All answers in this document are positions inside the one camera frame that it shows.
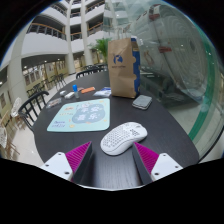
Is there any green potted palm plant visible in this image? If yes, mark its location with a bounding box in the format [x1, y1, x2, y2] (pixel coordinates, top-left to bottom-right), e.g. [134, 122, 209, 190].
[89, 37, 112, 64]

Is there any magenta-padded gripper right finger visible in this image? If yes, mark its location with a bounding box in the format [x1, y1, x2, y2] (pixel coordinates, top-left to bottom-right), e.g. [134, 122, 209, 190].
[131, 141, 184, 186]

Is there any grey smartphone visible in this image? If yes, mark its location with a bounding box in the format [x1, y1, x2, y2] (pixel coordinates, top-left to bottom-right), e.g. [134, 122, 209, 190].
[131, 94, 153, 111]

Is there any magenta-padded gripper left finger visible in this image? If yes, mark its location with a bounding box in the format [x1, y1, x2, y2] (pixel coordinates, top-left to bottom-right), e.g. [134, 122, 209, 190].
[39, 141, 95, 185]

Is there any light green printed mouse pad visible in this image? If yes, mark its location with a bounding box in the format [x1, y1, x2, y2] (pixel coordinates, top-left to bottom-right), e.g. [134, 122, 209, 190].
[46, 97, 111, 133]

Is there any white and blue packet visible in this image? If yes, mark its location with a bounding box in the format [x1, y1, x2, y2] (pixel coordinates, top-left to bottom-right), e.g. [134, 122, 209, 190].
[92, 87, 112, 98]

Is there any black wooden spindle chair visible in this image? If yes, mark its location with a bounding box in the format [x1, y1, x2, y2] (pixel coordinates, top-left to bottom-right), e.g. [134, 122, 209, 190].
[18, 90, 50, 133]
[75, 67, 108, 80]

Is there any small blue-capped bottle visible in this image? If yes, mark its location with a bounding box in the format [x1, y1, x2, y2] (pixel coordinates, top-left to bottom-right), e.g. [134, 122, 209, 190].
[72, 84, 81, 100]

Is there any brown paper bag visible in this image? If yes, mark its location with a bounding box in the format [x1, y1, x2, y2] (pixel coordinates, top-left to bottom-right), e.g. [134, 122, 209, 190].
[107, 37, 141, 99]

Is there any white perforated chair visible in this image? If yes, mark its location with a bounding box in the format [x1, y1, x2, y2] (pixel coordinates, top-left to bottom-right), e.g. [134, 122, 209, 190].
[9, 97, 24, 128]
[0, 124, 15, 158]

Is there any orange card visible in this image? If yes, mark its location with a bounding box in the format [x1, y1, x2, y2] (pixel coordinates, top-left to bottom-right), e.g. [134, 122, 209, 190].
[80, 86, 96, 94]

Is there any group of dark chairs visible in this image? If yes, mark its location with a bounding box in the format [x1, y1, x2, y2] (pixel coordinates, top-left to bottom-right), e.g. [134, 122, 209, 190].
[26, 73, 68, 98]

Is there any white perforated computer mouse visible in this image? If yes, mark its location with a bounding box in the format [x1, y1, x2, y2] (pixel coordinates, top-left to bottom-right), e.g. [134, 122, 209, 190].
[100, 121, 148, 157]

